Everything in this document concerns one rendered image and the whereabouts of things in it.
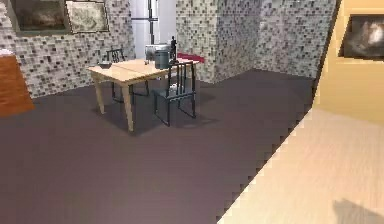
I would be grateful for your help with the black metal chair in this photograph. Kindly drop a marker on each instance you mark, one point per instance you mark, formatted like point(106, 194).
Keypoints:
point(176, 90)
point(116, 55)

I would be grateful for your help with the red rectangular tray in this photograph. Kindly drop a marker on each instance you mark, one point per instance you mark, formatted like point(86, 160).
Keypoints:
point(191, 57)

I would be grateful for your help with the grey cylindrical pot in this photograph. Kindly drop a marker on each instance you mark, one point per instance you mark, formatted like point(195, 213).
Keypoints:
point(162, 59)

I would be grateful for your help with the black slim bottle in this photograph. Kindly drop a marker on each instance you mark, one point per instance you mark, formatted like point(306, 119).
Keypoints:
point(173, 48)

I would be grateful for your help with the small glass cup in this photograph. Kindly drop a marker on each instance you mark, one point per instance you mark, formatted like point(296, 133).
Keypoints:
point(146, 62)

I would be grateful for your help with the light wooden dining table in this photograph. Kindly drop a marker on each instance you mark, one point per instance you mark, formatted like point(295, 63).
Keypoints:
point(123, 74)

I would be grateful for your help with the white fridge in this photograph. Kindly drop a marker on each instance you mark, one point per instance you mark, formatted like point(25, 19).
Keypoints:
point(144, 30)

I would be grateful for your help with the grey bowl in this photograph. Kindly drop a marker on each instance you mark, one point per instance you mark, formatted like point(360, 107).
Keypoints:
point(104, 64)

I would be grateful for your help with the pale framed picture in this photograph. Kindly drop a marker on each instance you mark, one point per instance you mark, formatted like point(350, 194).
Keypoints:
point(87, 16)

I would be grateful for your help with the brown wooden cupboard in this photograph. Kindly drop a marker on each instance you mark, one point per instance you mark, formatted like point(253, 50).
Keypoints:
point(12, 86)

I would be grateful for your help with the dark blurry framed picture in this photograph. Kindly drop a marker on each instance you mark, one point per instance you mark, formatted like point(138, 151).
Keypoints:
point(364, 37)

